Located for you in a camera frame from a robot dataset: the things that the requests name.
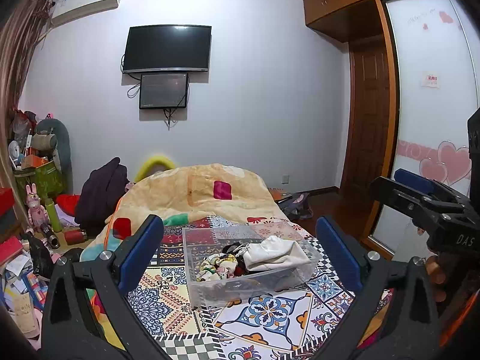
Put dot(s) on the white air conditioner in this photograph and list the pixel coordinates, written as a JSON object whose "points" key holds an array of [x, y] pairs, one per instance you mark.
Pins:
{"points": [[84, 11]]}

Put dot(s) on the pile of papers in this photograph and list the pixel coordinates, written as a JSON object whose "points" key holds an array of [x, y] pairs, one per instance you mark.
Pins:
{"points": [[18, 288]]}

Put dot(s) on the red thermos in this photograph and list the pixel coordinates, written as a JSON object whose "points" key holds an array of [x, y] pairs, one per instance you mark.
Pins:
{"points": [[75, 236]]}

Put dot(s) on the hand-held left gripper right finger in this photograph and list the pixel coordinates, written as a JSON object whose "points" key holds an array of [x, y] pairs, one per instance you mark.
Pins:
{"points": [[337, 253]]}

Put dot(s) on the grey long plush toy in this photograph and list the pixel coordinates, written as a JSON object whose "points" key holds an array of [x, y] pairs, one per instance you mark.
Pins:
{"points": [[56, 138]]}

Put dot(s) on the small wall monitor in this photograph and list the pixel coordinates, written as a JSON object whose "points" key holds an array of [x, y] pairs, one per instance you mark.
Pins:
{"points": [[163, 90]]}

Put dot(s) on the white wardrobe sliding door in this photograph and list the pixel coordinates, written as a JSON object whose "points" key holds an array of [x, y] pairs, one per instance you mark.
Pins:
{"points": [[423, 120]]}

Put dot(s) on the red knitted cloth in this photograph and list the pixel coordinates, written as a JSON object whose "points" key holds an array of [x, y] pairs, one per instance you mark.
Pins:
{"points": [[241, 268]]}

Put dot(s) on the striped brown curtain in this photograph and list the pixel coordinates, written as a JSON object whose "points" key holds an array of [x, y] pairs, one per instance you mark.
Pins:
{"points": [[18, 63]]}

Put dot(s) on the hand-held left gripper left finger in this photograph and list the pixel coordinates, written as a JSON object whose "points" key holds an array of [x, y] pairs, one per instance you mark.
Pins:
{"points": [[140, 257]]}

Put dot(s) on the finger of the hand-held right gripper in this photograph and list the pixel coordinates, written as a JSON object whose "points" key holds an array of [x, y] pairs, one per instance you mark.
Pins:
{"points": [[412, 179], [397, 198]]}

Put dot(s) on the dark purple jacket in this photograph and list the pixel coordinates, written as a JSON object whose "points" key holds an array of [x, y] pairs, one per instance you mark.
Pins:
{"points": [[101, 191]]}

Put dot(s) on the black plastic bag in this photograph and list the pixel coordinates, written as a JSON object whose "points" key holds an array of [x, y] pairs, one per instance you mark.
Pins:
{"points": [[40, 257]]}

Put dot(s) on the wooden overhead cabinet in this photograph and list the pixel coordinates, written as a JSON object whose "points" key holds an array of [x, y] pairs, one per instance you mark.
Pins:
{"points": [[345, 3]]}

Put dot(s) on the patchwork printed bedsheet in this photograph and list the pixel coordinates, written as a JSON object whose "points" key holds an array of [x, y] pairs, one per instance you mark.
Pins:
{"points": [[262, 322]]}

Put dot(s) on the red cushion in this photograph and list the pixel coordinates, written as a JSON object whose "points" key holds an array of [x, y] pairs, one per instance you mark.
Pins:
{"points": [[69, 204]]}

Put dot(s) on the red box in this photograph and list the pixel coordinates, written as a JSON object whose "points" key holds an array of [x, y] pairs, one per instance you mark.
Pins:
{"points": [[5, 202]]}

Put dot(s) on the red label sticker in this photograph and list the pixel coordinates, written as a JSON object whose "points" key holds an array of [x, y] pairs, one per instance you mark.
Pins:
{"points": [[431, 80]]}

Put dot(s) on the white wall socket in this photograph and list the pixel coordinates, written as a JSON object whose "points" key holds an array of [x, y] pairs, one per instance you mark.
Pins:
{"points": [[285, 179]]}

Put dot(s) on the small white fan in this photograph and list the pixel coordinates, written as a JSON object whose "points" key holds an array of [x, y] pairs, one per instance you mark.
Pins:
{"points": [[14, 152]]}

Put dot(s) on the green patterned box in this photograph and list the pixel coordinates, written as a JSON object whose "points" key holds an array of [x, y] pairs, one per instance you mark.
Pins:
{"points": [[43, 180]]}

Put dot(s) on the clear plastic storage box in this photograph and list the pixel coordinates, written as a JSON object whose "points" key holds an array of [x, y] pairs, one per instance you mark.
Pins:
{"points": [[210, 292]]}

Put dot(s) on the brown wooden door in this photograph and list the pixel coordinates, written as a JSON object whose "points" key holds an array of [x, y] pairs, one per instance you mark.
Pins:
{"points": [[369, 120]]}

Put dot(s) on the large wall television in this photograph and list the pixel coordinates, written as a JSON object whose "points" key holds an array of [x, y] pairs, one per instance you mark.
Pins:
{"points": [[167, 48]]}

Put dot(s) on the person's right hand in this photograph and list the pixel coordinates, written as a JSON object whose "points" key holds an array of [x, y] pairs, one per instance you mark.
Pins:
{"points": [[435, 275]]}

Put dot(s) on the white cloth pouch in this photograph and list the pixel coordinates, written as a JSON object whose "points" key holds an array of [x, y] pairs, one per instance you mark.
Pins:
{"points": [[273, 253]]}

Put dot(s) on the green bottle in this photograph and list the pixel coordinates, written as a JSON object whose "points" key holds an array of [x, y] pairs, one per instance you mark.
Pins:
{"points": [[53, 215]]}

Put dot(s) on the yellow patchwork quilt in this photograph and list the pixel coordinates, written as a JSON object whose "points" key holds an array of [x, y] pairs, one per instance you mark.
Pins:
{"points": [[176, 195]]}

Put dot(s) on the floral scrunchie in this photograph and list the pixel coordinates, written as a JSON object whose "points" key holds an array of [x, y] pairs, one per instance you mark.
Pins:
{"points": [[215, 266]]}

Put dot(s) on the black flashlight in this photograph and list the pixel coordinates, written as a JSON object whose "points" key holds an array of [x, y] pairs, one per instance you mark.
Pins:
{"points": [[49, 235]]}

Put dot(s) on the grey backpack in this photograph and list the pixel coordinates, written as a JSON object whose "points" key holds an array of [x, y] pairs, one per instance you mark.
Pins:
{"points": [[298, 206]]}

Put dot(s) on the pink rabbit toy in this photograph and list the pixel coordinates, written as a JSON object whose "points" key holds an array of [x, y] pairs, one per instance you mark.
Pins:
{"points": [[36, 210]]}

